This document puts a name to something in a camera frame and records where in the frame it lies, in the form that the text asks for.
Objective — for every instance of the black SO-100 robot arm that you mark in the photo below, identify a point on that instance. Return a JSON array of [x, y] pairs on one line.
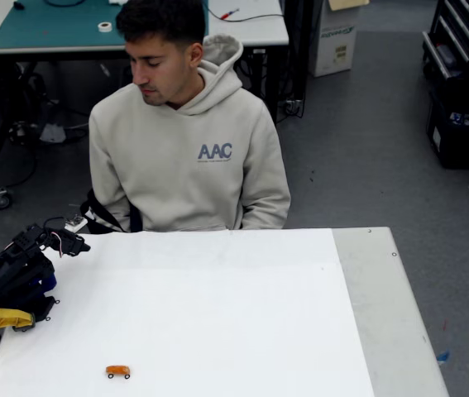
[[11, 273]]

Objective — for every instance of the white cardboard box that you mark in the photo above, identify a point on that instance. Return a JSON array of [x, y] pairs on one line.
[[335, 45]]

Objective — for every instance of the blue tape scrap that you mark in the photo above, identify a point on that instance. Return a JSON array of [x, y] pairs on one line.
[[443, 357]]

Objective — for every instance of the small orange block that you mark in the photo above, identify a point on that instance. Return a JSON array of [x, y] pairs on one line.
[[118, 369]]

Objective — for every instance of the white tape roll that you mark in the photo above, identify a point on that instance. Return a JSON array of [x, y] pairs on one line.
[[104, 27]]

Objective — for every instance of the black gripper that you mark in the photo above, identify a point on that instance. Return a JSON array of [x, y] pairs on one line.
[[71, 244]]

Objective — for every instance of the yellow clamp with black pad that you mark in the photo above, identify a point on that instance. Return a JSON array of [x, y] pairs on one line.
[[2, 319]]

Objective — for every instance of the white workbench with black legs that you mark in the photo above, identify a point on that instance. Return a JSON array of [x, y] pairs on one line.
[[255, 29]]

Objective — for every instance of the large white paper sheet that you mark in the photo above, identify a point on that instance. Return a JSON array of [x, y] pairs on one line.
[[217, 310]]

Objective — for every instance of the black tool drawer cabinet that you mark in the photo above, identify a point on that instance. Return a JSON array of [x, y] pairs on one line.
[[453, 37]]

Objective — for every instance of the grey caster wheel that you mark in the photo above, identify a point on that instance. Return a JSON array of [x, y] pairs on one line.
[[0, 198]]

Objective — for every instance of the green cutting mat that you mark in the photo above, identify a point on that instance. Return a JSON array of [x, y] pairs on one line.
[[52, 25]]

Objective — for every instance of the black storage bin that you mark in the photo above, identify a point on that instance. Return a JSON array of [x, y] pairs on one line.
[[457, 140]]

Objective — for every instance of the man in beige hoodie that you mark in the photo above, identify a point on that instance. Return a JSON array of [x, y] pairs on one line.
[[184, 157]]

